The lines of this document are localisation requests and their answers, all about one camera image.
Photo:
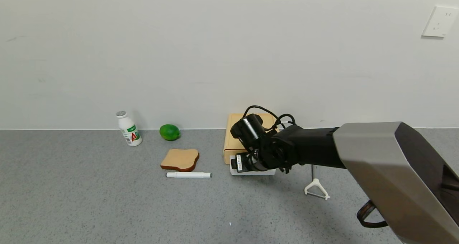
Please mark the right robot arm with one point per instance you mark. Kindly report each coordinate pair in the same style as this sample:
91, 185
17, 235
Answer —
376, 154

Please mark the white Y-shaped peeler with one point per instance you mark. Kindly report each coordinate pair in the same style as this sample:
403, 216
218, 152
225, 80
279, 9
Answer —
316, 183

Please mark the yellow drawer cabinet case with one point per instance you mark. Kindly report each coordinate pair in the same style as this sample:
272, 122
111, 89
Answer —
229, 145

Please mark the black cylindrical wrist module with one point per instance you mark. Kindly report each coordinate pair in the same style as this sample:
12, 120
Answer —
249, 129

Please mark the white marker pen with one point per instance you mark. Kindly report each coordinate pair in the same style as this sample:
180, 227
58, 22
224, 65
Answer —
188, 174

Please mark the white milk drink bottle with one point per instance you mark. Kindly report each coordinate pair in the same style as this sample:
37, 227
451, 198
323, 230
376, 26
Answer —
130, 132

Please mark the brown toast slice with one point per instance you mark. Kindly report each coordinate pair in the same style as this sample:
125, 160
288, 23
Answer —
179, 158

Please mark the green lime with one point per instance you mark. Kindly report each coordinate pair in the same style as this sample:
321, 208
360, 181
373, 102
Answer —
170, 132

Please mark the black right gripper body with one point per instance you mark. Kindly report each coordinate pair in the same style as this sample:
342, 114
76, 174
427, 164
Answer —
238, 163

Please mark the white wall socket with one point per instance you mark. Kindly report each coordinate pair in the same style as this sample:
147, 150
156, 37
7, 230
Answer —
440, 21

